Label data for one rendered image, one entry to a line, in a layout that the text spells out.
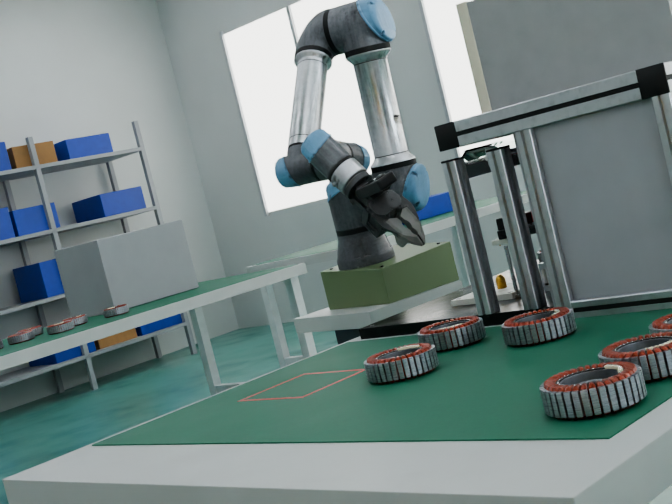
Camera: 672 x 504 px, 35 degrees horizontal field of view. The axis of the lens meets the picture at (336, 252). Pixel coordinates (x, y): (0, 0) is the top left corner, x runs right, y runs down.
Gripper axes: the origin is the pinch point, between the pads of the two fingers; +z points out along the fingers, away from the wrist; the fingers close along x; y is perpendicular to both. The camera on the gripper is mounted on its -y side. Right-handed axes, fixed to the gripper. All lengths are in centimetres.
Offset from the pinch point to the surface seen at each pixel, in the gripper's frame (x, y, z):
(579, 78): -12, -56, 15
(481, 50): -9.4, -48.7, -4.0
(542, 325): 24, -50, 41
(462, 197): 8.4, -36.7, 11.9
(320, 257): -110, 290, -131
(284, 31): -314, 477, -392
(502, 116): 2, -53, 11
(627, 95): -5, -69, 26
